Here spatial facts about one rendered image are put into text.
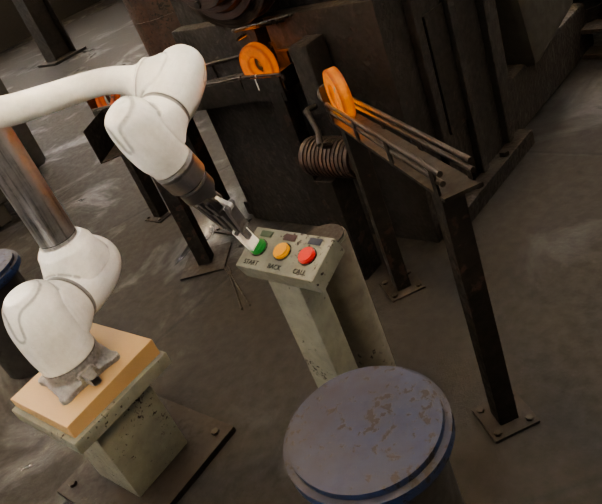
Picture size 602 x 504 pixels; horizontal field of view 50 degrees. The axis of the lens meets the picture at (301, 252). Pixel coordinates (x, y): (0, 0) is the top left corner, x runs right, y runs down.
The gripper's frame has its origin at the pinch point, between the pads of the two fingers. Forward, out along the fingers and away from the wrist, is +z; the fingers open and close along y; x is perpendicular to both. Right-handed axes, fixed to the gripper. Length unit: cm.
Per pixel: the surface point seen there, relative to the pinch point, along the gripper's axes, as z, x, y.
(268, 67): 17, -72, 54
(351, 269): 26.0, -9.3, -9.9
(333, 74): 6, -56, 10
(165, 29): 90, -201, 302
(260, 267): 4.9, 4.5, -3.9
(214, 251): 79, -31, 108
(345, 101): 12, -51, 6
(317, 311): 18.5, 6.2, -12.9
